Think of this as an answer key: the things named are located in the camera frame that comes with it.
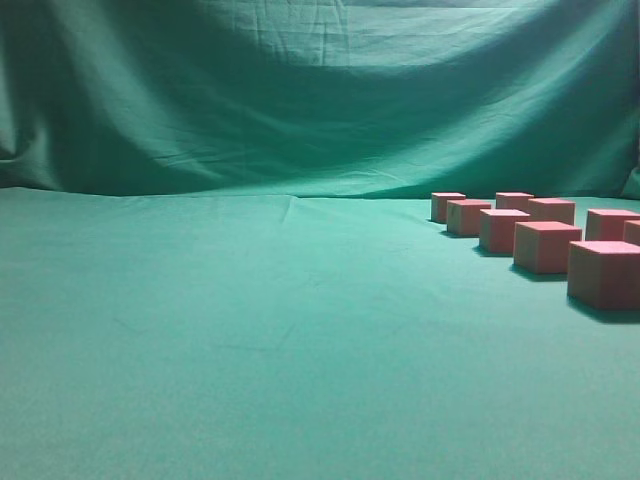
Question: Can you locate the pink cube column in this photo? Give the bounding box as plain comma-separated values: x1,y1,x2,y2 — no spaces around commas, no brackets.
431,192,466,224
567,241,639,310
527,198,576,225
623,220,640,246
479,209,530,255
446,199,492,237
585,209,639,241
495,192,535,212
513,221,583,274

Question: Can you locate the green cloth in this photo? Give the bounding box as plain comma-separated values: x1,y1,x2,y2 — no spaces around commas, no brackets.
1,1,639,479

